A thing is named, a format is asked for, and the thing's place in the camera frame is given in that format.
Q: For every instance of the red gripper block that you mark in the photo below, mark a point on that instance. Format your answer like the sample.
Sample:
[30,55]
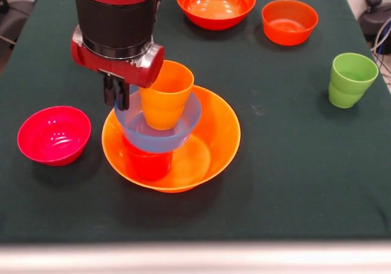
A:
[122,69]

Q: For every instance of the dark grey pedestal base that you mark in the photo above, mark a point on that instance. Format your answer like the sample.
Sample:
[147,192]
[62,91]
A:
[374,17]
[18,11]

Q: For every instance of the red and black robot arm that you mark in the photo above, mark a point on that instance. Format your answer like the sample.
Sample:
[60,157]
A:
[116,17]

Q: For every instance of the large orange bowl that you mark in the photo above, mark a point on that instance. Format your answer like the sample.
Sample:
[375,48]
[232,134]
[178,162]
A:
[220,127]

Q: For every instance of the red-orange cup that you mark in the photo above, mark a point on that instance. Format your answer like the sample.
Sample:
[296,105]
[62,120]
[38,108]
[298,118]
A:
[149,167]

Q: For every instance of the small red-orange bowl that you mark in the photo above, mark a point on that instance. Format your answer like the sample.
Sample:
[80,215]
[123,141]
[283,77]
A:
[290,26]

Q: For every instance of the dark green tablecloth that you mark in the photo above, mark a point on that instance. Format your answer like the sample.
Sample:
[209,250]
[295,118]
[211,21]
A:
[61,194]

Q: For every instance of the green cup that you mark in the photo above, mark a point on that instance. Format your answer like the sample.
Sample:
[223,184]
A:
[351,84]

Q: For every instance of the pink-red bowl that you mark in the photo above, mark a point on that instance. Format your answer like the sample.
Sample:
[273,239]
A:
[55,139]

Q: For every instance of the orange cup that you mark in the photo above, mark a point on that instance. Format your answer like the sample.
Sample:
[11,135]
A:
[165,105]

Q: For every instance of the light blue bowl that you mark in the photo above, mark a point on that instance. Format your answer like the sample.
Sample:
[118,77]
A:
[152,141]

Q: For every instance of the large red-orange bowl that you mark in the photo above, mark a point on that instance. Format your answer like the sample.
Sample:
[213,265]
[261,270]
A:
[214,8]

